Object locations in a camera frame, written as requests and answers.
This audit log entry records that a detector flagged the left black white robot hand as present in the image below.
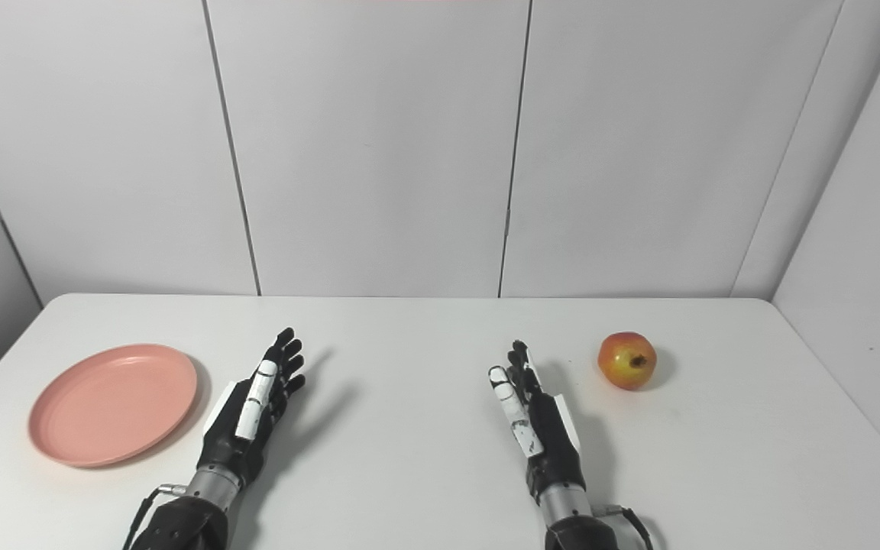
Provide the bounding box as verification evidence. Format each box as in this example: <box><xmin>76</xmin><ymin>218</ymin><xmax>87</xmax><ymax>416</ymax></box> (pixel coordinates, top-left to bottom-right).
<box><xmin>196</xmin><ymin>328</ymin><xmax>308</xmax><ymax>490</ymax></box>

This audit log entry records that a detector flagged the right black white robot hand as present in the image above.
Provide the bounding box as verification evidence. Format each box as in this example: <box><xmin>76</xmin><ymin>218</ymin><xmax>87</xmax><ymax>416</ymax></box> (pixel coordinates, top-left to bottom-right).
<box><xmin>487</xmin><ymin>340</ymin><xmax>588</xmax><ymax>506</ymax></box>

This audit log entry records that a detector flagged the red yellow apple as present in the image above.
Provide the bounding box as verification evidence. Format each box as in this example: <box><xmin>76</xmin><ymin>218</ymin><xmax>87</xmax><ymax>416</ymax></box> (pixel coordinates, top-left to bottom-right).
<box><xmin>597</xmin><ymin>331</ymin><xmax>658</xmax><ymax>392</ymax></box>

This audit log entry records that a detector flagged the pink round plate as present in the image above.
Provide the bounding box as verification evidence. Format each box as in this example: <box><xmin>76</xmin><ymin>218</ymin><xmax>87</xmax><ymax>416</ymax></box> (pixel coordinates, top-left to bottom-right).
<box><xmin>27</xmin><ymin>343</ymin><xmax>199</xmax><ymax>469</ymax></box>

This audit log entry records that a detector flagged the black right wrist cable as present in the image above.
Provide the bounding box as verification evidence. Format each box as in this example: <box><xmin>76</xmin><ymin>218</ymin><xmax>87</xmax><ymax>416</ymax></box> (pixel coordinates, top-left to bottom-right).
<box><xmin>593</xmin><ymin>503</ymin><xmax>655</xmax><ymax>550</ymax></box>

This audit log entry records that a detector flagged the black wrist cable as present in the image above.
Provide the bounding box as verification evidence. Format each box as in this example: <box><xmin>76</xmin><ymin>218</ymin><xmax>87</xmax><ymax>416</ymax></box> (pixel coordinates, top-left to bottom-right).
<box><xmin>593</xmin><ymin>503</ymin><xmax>655</xmax><ymax>550</ymax></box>
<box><xmin>122</xmin><ymin>483</ymin><xmax>188</xmax><ymax>550</ymax></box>

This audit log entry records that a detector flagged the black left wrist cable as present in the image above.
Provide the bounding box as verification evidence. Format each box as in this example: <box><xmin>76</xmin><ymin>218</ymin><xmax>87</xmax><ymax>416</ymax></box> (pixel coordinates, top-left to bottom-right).
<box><xmin>122</xmin><ymin>483</ymin><xmax>188</xmax><ymax>550</ymax></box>

